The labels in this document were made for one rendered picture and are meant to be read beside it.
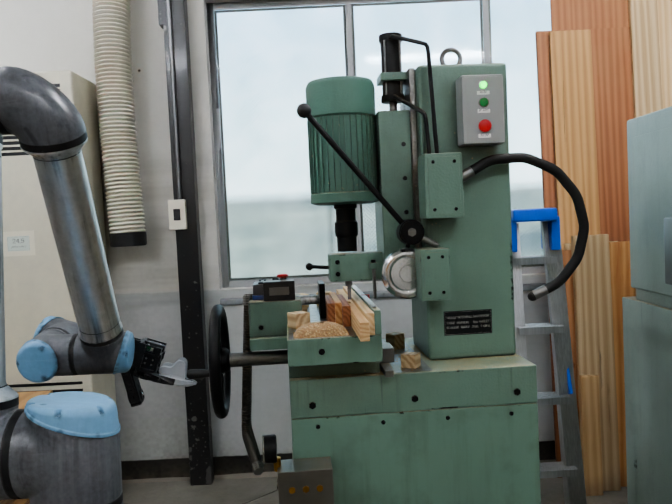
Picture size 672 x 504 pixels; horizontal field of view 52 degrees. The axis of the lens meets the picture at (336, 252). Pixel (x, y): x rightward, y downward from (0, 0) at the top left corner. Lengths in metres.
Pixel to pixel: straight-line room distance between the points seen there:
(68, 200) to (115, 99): 1.74
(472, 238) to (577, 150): 1.46
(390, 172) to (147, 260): 1.70
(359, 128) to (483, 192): 0.34
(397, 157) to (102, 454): 0.96
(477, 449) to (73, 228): 1.01
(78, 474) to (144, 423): 2.08
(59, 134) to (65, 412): 0.47
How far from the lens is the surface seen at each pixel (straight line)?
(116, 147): 3.02
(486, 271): 1.72
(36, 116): 1.29
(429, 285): 1.59
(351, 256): 1.73
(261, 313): 1.73
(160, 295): 3.17
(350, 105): 1.69
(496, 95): 1.68
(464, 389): 1.63
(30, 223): 3.02
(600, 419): 3.04
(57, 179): 1.34
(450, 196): 1.60
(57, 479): 1.25
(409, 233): 1.61
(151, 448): 3.34
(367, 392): 1.59
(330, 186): 1.68
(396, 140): 1.71
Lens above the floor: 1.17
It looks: 3 degrees down
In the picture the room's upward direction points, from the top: 3 degrees counter-clockwise
